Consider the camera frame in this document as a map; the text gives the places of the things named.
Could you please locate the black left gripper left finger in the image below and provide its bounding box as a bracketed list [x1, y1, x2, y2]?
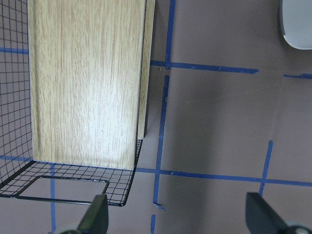
[77, 195, 109, 234]

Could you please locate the white toaster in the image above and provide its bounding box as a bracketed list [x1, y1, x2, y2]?
[279, 0, 312, 50]

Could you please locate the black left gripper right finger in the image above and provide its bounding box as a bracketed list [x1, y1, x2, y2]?
[245, 192, 289, 234]

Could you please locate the black wire rack shelf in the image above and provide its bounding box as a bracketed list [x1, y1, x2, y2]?
[0, 0, 155, 207]

